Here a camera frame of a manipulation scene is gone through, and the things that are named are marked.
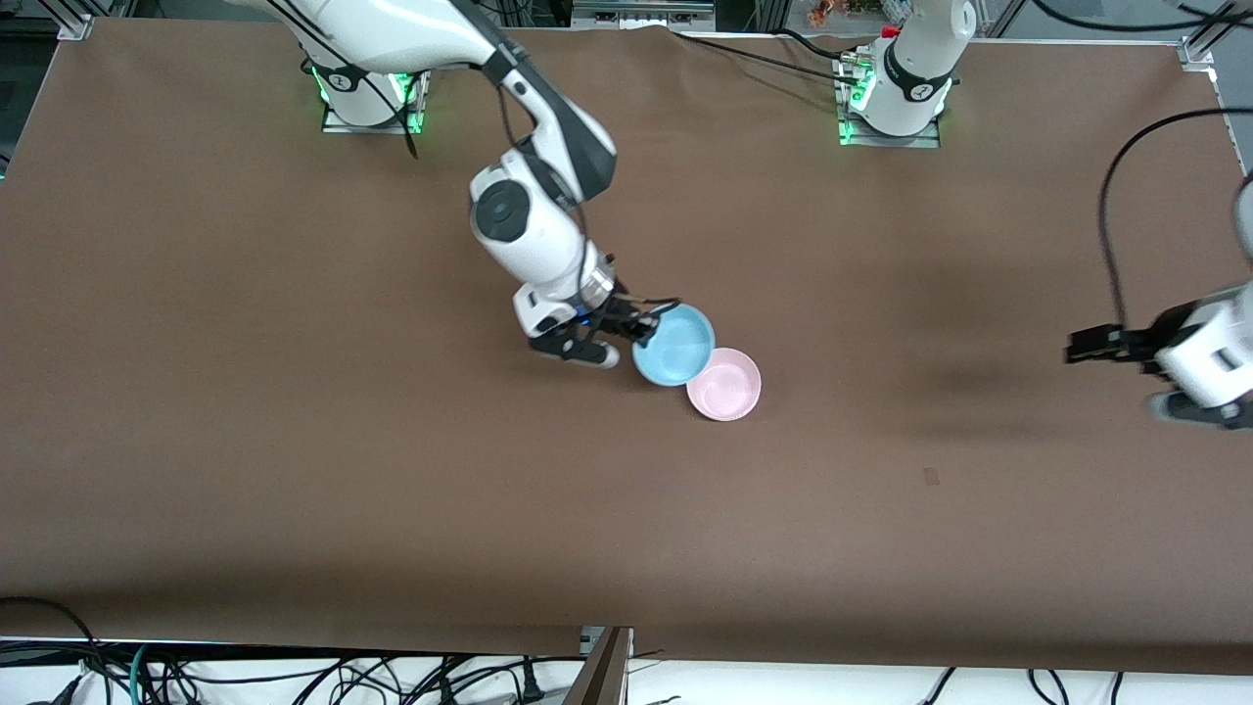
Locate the brown table cover sheet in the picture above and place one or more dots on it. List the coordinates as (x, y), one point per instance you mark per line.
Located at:
(294, 509)

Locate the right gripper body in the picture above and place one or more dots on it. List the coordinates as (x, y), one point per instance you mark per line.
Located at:
(621, 315)

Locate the grey metal device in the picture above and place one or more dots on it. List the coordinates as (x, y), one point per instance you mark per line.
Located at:
(641, 12)

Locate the blue bowl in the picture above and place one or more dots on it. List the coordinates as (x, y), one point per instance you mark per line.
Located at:
(675, 343)

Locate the aluminium profile post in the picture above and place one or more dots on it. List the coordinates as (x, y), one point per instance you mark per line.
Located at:
(599, 676)

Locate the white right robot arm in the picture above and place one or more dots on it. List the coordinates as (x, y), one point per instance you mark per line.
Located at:
(529, 235)

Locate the aluminium frame corner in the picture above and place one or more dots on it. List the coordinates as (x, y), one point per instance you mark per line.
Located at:
(76, 22)
(1202, 51)

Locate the pink bowl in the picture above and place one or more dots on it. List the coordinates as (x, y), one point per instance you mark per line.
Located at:
(724, 384)

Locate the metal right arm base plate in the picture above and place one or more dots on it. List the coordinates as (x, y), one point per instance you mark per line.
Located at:
(338, 122)

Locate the colourful small toys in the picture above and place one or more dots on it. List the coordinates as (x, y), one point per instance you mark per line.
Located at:
(842, 12)

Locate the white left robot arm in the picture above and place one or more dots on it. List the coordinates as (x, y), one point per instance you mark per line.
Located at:
(910, 69)

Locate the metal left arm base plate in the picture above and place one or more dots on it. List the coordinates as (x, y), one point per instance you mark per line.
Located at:
(925, 140)

